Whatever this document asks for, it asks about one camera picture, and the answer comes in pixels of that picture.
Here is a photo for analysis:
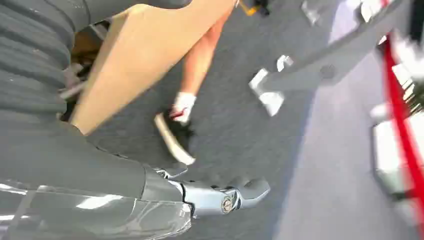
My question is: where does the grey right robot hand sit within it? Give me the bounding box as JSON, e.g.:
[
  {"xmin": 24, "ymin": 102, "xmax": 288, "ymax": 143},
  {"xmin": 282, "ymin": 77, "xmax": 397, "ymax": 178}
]
[{"xmin": 0, "ymin": 111, "xmax": 271, "ymax": 240}]

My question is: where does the black shoe with pale sole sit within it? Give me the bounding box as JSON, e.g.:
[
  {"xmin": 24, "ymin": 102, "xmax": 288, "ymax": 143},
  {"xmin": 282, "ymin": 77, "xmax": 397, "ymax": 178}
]
[{"xmin": 153, "ymin": 110, "xmax": 198, "ymax": 166}]

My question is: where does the person's leg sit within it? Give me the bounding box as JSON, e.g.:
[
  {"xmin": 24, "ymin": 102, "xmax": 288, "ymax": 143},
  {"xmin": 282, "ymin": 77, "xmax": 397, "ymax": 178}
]
[{"xmin": 169, "ymin": 4, "xmax": 237, "ymax": 126}]

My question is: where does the yellow and black object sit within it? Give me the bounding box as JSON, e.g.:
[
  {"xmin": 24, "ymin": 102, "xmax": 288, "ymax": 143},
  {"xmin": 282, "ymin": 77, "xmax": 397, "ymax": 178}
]
[{"xmin": 238, "ymin": 0, "xmax": 271, "ymax": 17}]

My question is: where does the white box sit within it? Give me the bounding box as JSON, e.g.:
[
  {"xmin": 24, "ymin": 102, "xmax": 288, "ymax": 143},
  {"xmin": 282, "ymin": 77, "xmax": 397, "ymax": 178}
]
[{"xmin": 370, "ymin": 110, "xmax": 424, "ymax": 200}]

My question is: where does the red bar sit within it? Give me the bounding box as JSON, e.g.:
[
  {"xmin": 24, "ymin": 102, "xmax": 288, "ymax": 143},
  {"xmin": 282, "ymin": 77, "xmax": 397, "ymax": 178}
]
[{"xmin": 380, "ymin": 0, "xmax": 424, "ymax": 237}]

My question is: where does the grey metal frame with white brackets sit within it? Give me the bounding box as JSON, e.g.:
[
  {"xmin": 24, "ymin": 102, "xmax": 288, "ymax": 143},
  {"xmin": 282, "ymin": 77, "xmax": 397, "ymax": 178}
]
[{"xmin": 248, "ymin": 0, "xmax": 413, "ymax": 117}]

